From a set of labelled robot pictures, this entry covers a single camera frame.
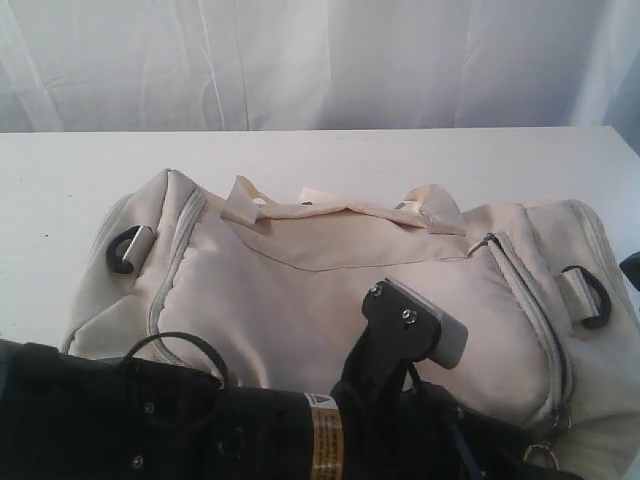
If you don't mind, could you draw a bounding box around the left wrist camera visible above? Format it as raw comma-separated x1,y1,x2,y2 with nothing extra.
361,278,468,370

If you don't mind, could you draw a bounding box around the beige canvas duffel bag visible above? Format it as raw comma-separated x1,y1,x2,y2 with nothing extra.
62,169,639,479

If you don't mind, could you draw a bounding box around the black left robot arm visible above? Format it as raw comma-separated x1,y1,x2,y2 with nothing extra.
1,341,563,479

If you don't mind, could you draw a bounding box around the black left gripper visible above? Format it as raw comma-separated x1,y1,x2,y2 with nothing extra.
331,381,579,479

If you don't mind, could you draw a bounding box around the black camera cable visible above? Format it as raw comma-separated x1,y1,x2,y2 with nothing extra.
119,329,231,391

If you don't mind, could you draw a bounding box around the white backdrop curtain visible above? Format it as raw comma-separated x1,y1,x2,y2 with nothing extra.
1,1,639,132

